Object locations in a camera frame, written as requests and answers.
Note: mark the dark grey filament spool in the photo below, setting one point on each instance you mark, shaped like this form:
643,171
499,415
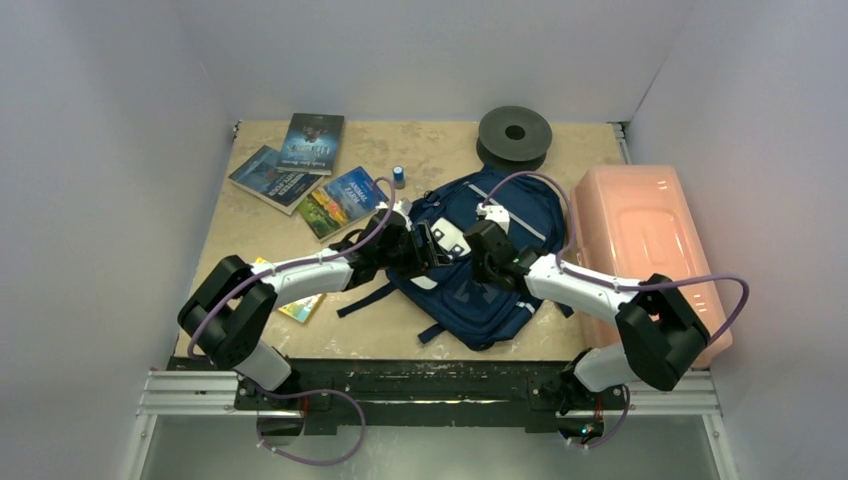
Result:
513,138

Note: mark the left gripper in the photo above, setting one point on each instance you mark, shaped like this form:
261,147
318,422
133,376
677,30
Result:
428,252

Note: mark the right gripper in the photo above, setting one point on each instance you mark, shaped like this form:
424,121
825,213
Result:
473,234

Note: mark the translucent orange plastic box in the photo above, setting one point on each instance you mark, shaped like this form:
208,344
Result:
633,221

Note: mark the small blue capped bottle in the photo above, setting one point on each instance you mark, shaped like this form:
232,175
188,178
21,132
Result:
398,176

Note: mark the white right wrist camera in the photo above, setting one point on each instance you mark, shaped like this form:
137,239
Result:
494,213

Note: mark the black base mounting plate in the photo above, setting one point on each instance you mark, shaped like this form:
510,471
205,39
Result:
536,396

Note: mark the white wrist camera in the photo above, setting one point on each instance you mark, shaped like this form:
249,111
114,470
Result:
397,210
494,213

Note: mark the colourful crayon box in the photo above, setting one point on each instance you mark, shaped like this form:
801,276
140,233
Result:
300,310

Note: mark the dark cover book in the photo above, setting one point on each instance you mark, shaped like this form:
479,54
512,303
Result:
311,144

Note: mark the aluminium frame rail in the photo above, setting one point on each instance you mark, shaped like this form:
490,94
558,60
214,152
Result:
213,393

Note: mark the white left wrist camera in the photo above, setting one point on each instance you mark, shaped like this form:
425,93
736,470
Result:
397,210

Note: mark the blue cover book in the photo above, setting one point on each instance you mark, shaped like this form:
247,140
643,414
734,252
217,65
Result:
282,189

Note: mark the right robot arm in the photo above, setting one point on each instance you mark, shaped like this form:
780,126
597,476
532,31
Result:
660,334

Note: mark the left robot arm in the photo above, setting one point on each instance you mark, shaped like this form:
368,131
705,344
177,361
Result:
227,314

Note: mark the animal farm book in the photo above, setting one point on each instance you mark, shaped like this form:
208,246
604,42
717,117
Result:
333,207

